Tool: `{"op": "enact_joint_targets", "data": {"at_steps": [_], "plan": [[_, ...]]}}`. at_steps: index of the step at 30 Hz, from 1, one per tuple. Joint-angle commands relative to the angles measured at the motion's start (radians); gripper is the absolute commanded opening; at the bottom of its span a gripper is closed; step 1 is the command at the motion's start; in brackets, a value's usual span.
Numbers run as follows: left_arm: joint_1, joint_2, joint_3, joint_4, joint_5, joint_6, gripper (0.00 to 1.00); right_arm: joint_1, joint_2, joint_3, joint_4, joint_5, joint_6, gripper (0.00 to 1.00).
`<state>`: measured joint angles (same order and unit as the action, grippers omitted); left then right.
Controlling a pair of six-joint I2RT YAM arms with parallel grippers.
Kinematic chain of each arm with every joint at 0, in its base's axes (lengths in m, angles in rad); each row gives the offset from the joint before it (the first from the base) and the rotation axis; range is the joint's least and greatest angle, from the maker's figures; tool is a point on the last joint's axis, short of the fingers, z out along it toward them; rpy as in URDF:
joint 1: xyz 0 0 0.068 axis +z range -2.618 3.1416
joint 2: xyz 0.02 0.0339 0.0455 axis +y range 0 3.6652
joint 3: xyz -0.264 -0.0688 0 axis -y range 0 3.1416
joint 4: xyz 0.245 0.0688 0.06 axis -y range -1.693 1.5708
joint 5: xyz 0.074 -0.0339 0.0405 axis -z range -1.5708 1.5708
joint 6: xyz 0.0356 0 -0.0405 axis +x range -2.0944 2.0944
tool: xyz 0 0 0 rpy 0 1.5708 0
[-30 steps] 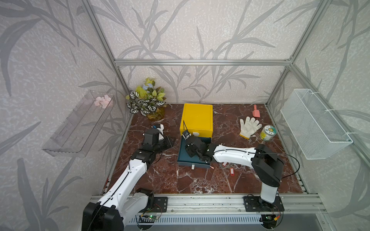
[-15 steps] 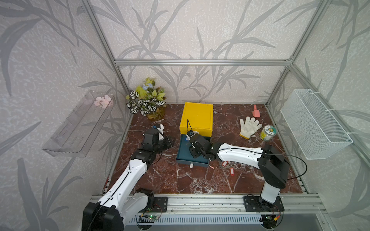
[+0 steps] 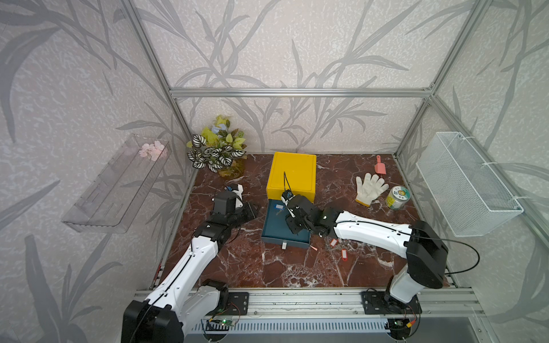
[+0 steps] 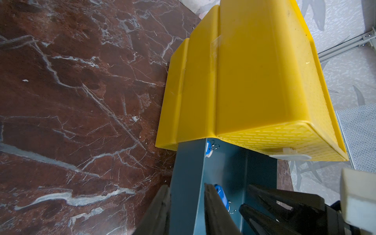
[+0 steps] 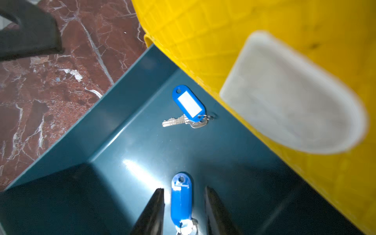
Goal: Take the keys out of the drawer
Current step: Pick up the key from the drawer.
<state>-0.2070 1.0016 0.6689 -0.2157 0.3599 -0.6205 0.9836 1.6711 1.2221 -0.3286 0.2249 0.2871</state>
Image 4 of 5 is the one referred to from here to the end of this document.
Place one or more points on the yellow drawer cabinet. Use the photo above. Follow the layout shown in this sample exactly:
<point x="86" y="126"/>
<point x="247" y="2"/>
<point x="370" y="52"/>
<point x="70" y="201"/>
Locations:
<point x="249" y="75"/>

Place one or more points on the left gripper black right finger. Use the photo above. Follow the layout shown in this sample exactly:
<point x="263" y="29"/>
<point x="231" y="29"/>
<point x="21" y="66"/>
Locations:
<point x="217" y="218"/>

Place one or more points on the blue drawer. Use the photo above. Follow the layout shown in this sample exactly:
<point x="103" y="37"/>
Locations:
<point x="231" y="167"/>

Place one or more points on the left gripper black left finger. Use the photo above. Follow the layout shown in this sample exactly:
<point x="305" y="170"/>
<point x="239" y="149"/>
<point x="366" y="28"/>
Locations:
<point x="156" y="220"/>

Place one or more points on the white wire mesh basket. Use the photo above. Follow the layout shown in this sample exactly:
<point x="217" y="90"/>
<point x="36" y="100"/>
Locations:
<point x="358" y="127"/>

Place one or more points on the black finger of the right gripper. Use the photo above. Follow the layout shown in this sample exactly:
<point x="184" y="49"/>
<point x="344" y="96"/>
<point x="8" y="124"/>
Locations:
<point x="290" y="198"/>
<point x="262" y="224"/>

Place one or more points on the keys with blue tag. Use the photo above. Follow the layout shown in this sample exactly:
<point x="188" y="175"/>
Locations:
<point x="226" y="202"/>

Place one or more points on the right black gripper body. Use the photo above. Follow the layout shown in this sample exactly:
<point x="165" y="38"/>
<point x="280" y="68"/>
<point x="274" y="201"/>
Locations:
<point x="324" y="221"/>

